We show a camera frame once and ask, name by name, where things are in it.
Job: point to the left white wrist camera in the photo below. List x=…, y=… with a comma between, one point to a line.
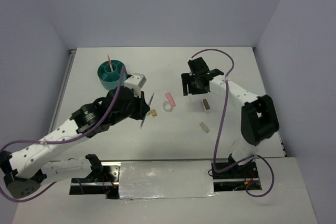
x=135, y=83

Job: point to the pink pen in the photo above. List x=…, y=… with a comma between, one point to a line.
x=110, y=63

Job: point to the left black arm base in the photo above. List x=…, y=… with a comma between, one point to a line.
x=106, y=185

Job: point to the yellow binder clip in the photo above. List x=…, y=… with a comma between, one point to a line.
x=152, y=112

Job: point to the teal round divided organizer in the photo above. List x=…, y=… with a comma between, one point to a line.
x=110, y=78

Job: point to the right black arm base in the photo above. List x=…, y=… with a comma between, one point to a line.
x=236, y=178

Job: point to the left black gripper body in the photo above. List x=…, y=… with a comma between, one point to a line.
x=136, y=110

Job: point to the beige eraser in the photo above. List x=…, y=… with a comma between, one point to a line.
x=204, y=127

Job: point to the brown-top white eraser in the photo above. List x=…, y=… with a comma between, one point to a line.
x=206, y=105

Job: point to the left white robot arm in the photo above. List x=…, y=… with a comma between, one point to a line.
x=25, y=171

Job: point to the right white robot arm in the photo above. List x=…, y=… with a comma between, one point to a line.
x=258, y=117

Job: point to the silver foil sheet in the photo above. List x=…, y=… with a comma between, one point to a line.
x=165, y=180

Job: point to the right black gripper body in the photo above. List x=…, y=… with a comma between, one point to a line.
x=194, y=87

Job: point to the clear tape roll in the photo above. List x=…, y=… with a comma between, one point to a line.
x=167, y=106

